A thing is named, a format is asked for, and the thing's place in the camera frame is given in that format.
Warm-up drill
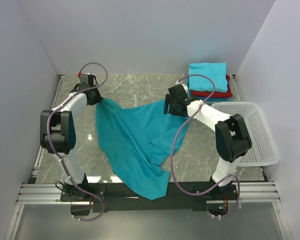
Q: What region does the teal t shirt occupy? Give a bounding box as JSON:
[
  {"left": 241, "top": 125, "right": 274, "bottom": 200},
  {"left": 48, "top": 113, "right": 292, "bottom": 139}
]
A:
[
  {"left": 186, "top": 77, "right": 233, "bottom": 102},
  {"left": 95, "top": 98, "right": 189, "bottom": 200}
]

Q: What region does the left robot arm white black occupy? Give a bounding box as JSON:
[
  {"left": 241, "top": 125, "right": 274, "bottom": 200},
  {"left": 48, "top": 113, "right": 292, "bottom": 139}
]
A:
[{"left": 40, "top": 72, "right": 103, "bottom": 201}]

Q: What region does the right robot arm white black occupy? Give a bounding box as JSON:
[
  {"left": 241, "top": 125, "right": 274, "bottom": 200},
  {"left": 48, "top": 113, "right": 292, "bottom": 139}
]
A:
[{"left": 163, "top": 84, "right": 252, "bottom": 196}]

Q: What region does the folded teal t shirt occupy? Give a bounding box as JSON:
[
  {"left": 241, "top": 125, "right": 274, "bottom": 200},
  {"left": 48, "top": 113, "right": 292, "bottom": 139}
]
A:
[{"left": 186, "top": 77, "right": 233, "bottom": 102}]

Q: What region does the folded red t shirt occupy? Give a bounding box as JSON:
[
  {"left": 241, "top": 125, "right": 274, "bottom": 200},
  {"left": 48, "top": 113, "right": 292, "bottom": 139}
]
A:
[{"left": 190, "top": 74, "right": 233, "bottom": 99}]

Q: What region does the folded light blue t shirt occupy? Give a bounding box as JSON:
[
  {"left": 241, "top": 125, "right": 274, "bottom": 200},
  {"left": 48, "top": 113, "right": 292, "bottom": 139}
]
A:
[{"left": 188, "top": 62, "right": 228, "bottom": 93}]

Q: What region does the white plastic laundry basket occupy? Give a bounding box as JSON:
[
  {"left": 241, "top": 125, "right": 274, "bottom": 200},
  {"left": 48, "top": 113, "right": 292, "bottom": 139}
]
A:
[{"left": 212, "top": 101, "right": 280, "bottom": 167}]

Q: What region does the black base crossbar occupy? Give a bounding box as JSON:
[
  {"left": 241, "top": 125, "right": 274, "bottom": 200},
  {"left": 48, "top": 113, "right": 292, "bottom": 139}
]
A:
[{"left": 60, "top": 182, "right": 238, "bottom": 216}]

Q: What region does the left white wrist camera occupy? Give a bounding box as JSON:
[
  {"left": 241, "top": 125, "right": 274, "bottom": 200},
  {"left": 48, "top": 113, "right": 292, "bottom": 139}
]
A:
[{"left": 78, "top": 71, "right": 94, "bottom": 78}]

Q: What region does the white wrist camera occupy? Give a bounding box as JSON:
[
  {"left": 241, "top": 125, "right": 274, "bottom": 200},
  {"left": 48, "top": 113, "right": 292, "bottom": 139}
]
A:
[
  {"left": 78, "top": 71, "right": 94, "bottom": 78},
  {"left": 175, "top": 79, "right": 187, "bottom": 86}
]

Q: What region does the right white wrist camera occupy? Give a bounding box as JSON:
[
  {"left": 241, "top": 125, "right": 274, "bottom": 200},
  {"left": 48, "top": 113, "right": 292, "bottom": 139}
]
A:
[{"left": 175, "top": 79, "right": 187, "bottom": 86}]

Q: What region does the aluminium frame rail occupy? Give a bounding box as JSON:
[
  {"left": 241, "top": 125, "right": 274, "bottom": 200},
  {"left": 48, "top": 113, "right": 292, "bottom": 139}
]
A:
[{"left": 4, "top": 74, "right": 65, "bottom": 240}]

